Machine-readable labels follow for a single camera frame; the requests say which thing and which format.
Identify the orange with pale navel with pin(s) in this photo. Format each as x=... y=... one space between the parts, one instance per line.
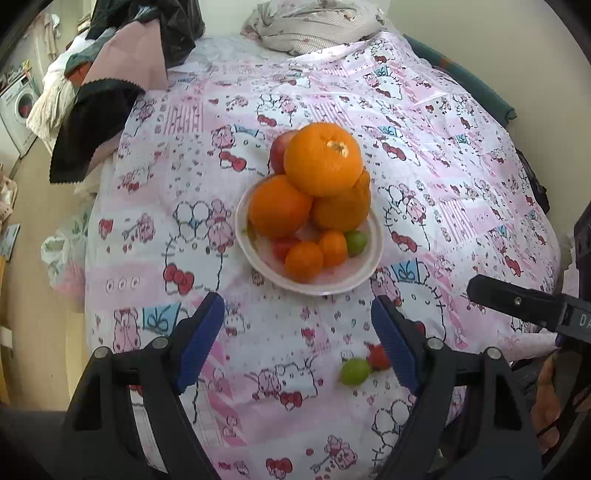
x=323 y=159

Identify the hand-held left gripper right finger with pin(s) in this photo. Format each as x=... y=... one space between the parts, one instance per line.
x=395 y=344

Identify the small green fruit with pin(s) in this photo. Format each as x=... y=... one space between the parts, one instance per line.
x=355 y=371
x=358 y=243

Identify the red apple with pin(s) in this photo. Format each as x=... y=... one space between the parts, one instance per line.
x=279 y=150

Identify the pink cloth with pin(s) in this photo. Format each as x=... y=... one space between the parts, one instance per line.
x=127 y=60

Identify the cream fringed cloth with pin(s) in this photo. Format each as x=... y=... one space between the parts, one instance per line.
x=48 y=104

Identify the red cherry tomato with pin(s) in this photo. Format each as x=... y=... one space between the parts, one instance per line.
x=377 y=357
x=282 y=247

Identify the bumpy orange with stem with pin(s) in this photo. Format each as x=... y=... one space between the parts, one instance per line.
x=344 y=207

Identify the white washing machine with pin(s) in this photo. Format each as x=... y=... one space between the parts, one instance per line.
x=18 y=108

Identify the white and pink plate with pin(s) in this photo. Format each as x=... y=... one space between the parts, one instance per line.
x=323 y=277

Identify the black shiny plastic bag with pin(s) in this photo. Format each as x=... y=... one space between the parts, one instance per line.
x=152 y=23

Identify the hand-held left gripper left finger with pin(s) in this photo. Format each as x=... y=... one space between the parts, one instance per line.
x=201 y=341

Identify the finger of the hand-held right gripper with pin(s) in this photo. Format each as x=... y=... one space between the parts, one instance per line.
x=508 y=300

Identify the dark green bed frame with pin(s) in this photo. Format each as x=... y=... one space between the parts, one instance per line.
x=461 y=78

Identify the pink cartoon printed blanket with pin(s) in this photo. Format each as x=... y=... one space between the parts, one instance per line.
x=184 y=258

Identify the white floral plastic bag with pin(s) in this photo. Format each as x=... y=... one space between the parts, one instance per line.
x=62 y=258

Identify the small mandarin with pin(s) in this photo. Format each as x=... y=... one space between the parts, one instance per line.
x=303 y=261
x=333 y=248

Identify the grey printed blanket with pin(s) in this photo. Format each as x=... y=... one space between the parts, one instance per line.
x=314 y=23

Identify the round smooth orange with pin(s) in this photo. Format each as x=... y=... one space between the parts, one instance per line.
x=279 y=210

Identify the black cloth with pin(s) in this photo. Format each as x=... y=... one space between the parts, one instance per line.
x=92 y=134

